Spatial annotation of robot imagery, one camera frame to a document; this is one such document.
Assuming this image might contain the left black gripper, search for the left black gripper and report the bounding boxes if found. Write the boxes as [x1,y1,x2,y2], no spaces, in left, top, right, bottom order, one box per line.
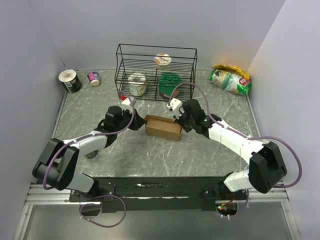
[115,107,147,133]

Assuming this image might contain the brown cardboard box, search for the brown cardboard box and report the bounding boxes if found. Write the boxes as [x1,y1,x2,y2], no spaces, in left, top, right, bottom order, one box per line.
[144,115,182,142]

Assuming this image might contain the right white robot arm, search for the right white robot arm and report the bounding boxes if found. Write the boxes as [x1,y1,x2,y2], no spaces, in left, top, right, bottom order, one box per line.
[167,98,287,200]

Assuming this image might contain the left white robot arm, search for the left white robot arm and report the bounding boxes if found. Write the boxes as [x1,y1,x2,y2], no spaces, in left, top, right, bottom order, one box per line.
[32,106,146,201]

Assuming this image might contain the white yellow cup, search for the white yellow cup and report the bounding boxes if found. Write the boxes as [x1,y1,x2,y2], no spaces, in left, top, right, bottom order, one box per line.
[128,72,147,97]

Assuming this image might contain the green lid jar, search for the green lid jar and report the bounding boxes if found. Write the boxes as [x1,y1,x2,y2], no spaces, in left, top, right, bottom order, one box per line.
[158,72,182,99]

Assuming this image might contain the metal tin can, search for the metal tin can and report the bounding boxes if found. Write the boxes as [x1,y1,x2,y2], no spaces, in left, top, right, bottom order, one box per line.
[84,150,99,159]

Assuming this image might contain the small purple yogurt cup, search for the small purple yogurt cup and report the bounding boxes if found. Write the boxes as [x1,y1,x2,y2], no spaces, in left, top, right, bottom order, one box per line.
[87,71,101,87]

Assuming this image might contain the green chips bag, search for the green chips bag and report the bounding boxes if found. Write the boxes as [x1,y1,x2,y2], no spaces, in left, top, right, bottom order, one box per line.
[208,68,252,96]

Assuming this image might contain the orange yogurt cup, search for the orange yogurt cup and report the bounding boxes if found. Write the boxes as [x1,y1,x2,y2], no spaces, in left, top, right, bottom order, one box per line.
[154,53,172,71]

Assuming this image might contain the yellow chips bag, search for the yellow chips bag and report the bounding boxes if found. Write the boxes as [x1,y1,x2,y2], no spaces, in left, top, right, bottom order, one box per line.
[212,64,250,80]

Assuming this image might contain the black can white lid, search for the black can white lid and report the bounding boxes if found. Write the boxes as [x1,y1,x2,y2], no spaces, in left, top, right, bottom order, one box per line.
[58,69,82,93]

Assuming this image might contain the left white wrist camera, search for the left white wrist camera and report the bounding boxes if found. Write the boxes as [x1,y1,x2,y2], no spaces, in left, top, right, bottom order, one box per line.
[119,91,136,113]

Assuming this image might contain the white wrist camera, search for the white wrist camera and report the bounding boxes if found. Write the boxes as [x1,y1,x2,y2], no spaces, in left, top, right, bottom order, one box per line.
[119,91,136,113]
[166,98,185,119]

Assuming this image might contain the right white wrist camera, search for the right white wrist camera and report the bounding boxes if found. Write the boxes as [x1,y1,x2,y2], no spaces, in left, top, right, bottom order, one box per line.
[166,98,185,119]

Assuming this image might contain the black wire rack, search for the black wire rack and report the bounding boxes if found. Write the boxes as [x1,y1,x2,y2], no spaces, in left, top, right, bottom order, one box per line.
[114,43,198,101]

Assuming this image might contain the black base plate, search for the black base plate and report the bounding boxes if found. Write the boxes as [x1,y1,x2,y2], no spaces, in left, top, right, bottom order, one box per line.
[69,176,247,213]

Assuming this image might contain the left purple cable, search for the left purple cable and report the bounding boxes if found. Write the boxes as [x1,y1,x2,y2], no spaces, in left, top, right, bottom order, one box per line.
[42,91,137,228]

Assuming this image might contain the aluminium rail frame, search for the aluminium rail frame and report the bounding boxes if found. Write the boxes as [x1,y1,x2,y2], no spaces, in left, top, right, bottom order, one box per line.
[14,184,302,240]

